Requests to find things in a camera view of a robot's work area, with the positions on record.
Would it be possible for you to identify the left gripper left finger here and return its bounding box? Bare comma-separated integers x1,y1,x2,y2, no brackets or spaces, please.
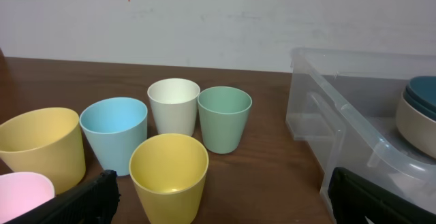
7,170,121,224

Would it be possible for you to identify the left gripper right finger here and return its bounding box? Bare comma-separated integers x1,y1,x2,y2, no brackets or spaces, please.
328,167,435,224

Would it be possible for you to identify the beige large bowl top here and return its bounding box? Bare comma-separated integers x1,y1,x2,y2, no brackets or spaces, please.
395,97,435,158

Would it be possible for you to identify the dark blue bowl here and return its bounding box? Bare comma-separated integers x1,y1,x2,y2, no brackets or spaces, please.
403,90,436,121
407,76,435,112

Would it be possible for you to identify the blue plastic cup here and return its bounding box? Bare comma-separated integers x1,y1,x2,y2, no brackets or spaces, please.
80,97,148,176

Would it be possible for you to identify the yellow cup far left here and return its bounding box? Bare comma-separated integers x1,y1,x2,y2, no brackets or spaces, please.
1,108,86,194

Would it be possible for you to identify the yellow cup near bin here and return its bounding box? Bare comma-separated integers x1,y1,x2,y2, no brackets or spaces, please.
129,133,209,224

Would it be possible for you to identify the pink plastic cup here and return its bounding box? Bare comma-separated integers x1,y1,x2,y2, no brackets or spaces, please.
1,172,55,223

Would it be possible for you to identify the clear plastic storage bin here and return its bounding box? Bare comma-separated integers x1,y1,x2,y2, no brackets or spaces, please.
286,48,435,223

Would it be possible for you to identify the cream plastic cup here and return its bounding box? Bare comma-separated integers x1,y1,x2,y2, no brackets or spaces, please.
147,78,200,136

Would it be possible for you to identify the green plastic cup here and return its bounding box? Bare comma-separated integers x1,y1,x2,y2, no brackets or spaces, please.
198,86,253,154

